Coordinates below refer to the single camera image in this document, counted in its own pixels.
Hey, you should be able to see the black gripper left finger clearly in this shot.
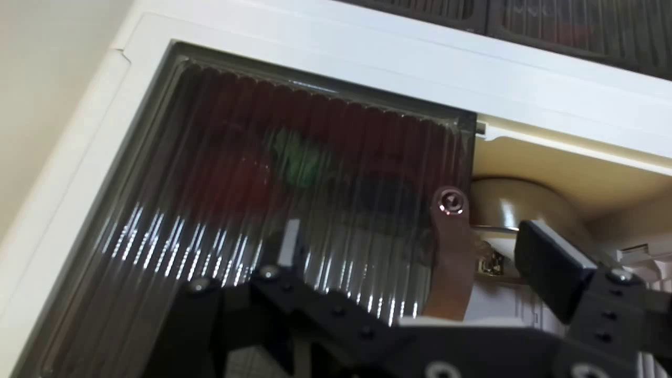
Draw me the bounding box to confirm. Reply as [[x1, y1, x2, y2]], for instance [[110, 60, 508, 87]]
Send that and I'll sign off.
[[143, 216, 400, 378]]

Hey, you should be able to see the tinted ribbed cabinet door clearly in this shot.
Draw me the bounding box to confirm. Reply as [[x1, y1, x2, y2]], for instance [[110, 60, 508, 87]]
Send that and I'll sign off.
[[334, 0, 491, 33], [13, 40, 486, 378], [486, 0, 672, 79]]

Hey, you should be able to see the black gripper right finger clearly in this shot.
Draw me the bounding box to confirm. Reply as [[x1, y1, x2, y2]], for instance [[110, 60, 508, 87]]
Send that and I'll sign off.
[[515, 218, 672, 378]]

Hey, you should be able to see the white stacked storage cabinet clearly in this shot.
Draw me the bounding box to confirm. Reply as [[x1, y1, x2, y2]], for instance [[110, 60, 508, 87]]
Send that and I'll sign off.
[[0, 0, 672, 378]]

